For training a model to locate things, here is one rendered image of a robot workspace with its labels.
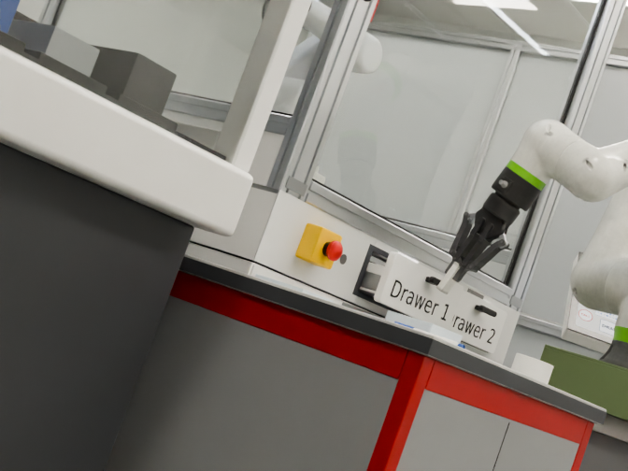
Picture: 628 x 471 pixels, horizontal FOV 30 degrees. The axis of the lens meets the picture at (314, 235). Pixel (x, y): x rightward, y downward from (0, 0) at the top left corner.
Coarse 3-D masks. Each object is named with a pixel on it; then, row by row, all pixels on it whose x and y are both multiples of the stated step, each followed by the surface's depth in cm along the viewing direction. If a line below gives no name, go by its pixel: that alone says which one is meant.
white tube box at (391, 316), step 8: (392, 312) 219; (392, 320) 219; (400, 320) 217; (408, 320) 216; (416, 320) 214; (424, 328) 212; (432, 328) 211; (440, 328) 212; (448, 336) 214; (456, 336) 215
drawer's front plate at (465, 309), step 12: (468, 300) 278; (480, 300) 282; (456, 312) 275; (468, 312) 279; (480, 312) 284; (504, 312) 292; (456, 324) 277; (468, 324) 281; (480, 324) 285; (492, 324) 289; (468, 336) 282; (480, 348) 287; (492, 348) 291
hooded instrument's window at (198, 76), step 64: (0, 0) 143; (64, 0) 150; (128, 0) 158; (192, 0) 166; (256, 0) 176; (64, 64) 152; (128, 64) 160; (192, 64) 169; (256, 64) 178; (192, 128) 171
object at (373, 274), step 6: (372, 264) 249; (378, 264) 248; (366, 270) 249; (372, 270) 248; (378, 270) 247; (366, 276) 248; (372, 276) 248; (378, 276) 247; (366, 282) 248; (372, 282) 247; (360, 288) 249; (366, 288) 248; (372, 288) 247; (372, 294) 254
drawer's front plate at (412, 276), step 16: (400, 256) 245; (384, 272) 244; (400, 272) 246; (416, 272) 250; (432, 272) 255; (384, 288) 243; (416, 288) 252; (432, 288) 256; (384, 304) 244; (400, 304) 249; (432, 304) 258; (448, 304) 262; (432, 320) 259; (448, 320) 264
